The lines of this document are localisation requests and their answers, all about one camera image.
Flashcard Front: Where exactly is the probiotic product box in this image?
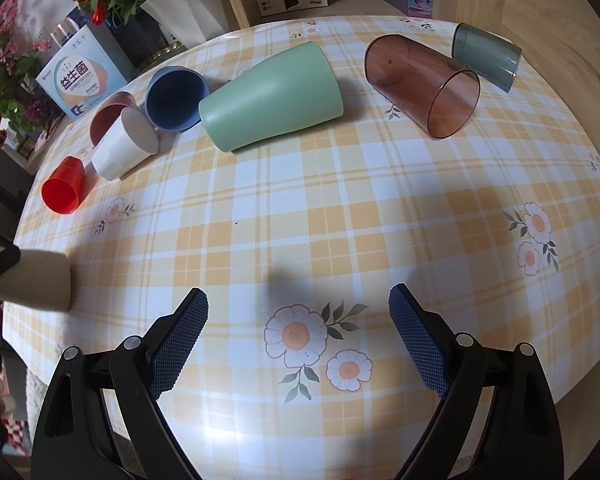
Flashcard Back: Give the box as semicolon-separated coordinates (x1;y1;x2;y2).
35;24;134;120

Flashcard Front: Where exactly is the beige speckled cup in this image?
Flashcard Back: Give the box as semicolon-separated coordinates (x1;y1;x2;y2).
0;249;71;312

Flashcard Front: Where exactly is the brown translucent cup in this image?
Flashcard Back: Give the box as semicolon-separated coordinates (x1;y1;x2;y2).
364;34;481;139

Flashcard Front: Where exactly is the black chair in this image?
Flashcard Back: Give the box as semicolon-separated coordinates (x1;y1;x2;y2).
0;148;33;214

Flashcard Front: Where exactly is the white paper cup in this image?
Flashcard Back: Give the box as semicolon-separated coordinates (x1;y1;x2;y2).
91;107;160;181

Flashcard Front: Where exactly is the grey-green translucent cup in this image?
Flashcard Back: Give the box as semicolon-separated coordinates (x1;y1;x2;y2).
452;23;521;92

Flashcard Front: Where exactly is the silver tin can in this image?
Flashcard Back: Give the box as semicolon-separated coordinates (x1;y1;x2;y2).
50;16;80;48

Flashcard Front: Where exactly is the white flower pot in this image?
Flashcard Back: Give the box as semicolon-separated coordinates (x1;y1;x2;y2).
142;0;237;49

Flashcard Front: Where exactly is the pink blossom plant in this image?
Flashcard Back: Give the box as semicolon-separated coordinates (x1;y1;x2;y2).
0;0;58;147

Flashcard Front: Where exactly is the green cup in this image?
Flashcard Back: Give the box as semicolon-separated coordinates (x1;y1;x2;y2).
199;41;344;153

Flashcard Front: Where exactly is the red plastic cup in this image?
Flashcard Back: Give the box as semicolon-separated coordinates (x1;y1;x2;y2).
41;156;85;214

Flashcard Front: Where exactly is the blue cup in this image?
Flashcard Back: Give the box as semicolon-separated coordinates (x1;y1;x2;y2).
145;66;210;132

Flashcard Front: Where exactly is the yellow plaid tablecloth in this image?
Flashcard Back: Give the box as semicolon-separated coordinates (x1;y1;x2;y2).
3;16;600;479

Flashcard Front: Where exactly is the pink cup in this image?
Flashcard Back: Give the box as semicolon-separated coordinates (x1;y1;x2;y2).
90;91;137;146

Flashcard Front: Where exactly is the gold tray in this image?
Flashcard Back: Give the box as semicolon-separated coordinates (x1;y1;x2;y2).
132;41;187;78

